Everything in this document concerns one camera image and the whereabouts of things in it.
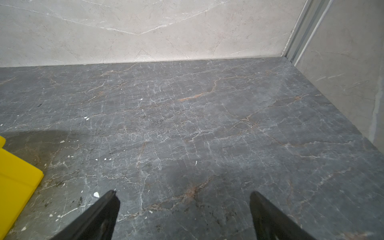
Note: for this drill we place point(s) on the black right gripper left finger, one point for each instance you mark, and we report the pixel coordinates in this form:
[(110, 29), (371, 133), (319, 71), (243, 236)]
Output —
[(96, 223)]

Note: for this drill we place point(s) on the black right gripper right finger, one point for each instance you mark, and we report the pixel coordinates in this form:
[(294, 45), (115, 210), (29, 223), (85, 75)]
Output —
[(271, 223)]

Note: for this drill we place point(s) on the yellow plastic bin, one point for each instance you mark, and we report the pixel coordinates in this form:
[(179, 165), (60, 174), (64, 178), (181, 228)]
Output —
[(19, 181)]

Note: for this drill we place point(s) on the aluminium corner frame post right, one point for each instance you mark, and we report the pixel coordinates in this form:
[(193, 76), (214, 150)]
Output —
[(308, 22)]

